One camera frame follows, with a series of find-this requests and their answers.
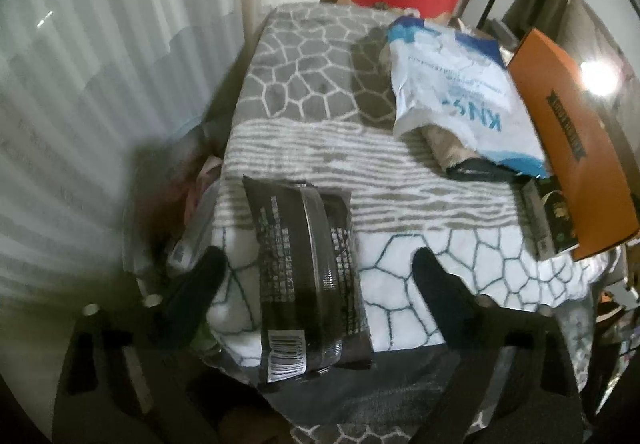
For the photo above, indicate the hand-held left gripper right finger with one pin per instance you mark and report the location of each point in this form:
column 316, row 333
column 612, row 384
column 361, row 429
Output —
column 440, row 289

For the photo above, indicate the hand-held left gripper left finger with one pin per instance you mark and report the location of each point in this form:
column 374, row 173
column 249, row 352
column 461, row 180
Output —
column 200, row 281

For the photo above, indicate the black plastic packet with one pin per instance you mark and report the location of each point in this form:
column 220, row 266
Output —
column 307, row 276

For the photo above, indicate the grey patterned blanket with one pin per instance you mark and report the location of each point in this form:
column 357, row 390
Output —
column 370, row 184

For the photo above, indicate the small dark green packet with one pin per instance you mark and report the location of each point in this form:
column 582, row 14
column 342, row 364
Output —
column 547, row 219

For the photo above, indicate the white and blue mask bag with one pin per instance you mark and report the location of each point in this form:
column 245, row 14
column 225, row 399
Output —
column 457, row 96

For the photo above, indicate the orange box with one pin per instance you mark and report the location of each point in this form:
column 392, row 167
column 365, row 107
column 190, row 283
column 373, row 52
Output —
column 575, row 144

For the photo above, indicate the white curtain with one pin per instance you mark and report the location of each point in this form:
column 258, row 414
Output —
column 95, row 104

